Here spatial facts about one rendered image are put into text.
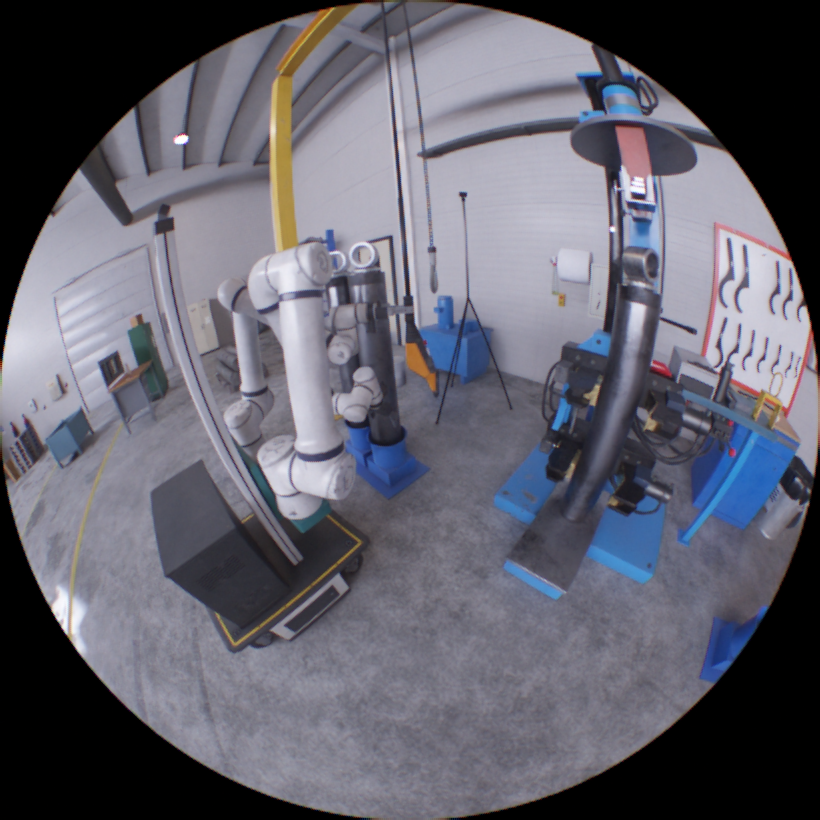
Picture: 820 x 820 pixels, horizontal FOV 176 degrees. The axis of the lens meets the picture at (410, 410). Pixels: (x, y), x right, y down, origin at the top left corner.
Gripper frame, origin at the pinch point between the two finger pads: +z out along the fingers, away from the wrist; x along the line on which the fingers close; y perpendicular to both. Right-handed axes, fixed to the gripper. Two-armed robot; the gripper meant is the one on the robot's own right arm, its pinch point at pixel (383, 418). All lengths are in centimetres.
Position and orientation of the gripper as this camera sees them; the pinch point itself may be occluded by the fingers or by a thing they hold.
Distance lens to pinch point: 132.3
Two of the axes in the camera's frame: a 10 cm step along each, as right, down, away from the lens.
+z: 1.7, 5.7, 8.0
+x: 8.7, 2.9, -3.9
